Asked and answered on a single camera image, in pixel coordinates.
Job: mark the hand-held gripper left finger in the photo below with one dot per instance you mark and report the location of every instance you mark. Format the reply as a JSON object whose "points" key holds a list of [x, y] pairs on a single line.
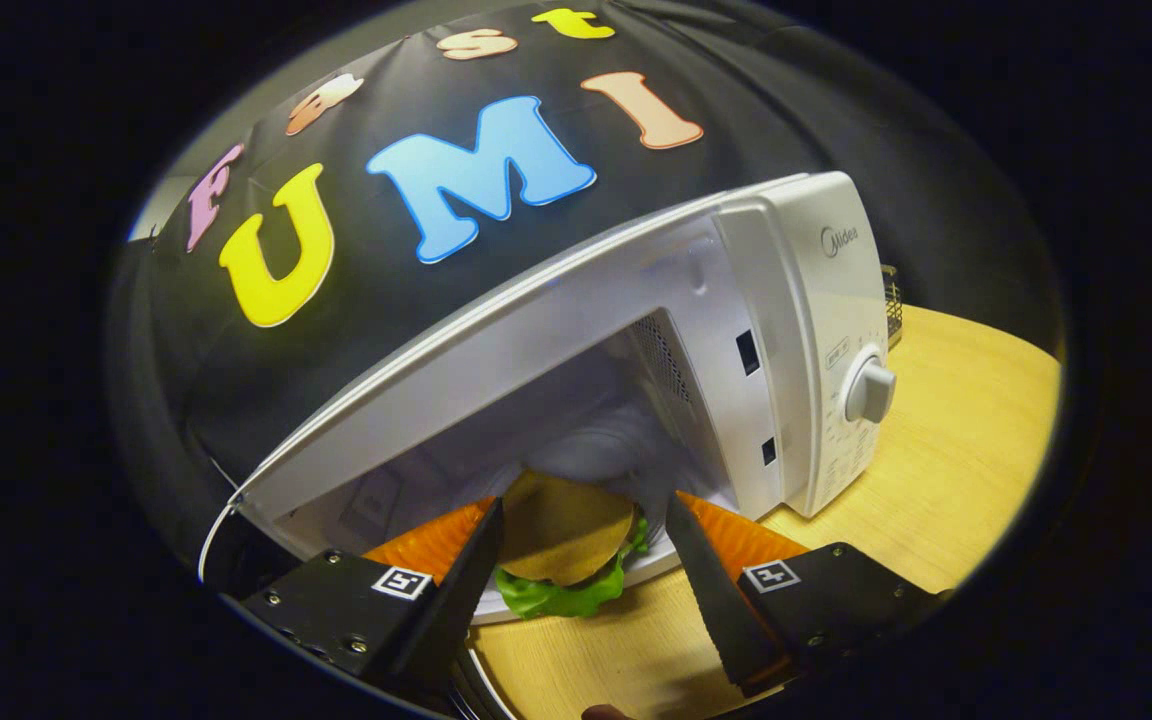
{"points": [[456, 600]]}

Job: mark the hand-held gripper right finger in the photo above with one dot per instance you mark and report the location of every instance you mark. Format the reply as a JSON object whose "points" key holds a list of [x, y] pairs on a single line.
{"points": [[716, 600]]}

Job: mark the sandwich with green lettuce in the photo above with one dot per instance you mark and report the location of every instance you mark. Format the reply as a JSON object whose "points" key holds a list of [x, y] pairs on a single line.
{"points": [[561, 530]]}

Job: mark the white plate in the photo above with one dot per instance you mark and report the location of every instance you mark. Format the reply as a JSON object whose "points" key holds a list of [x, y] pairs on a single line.
{"points": [[648, 570]]}

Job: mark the white microwave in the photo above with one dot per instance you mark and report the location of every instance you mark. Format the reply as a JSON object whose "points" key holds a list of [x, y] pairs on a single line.
{"points": [[796, 330]]}

